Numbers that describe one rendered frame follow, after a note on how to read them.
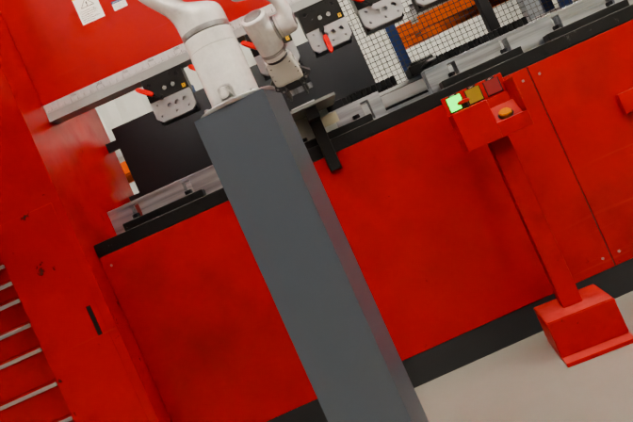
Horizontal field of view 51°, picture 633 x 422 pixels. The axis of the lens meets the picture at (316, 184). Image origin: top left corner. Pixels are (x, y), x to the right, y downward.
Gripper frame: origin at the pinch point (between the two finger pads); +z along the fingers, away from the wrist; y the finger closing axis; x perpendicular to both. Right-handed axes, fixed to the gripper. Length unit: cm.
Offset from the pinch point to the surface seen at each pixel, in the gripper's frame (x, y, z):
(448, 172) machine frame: 25, -35, 38
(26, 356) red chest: 35, 133, 33
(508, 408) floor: 101, -27, 54
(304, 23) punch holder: -22.9, -9.9, -9.9
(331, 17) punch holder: -23.2, -19.0, -7.2
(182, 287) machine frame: 41, 60, 25
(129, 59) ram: -21, 51, -27
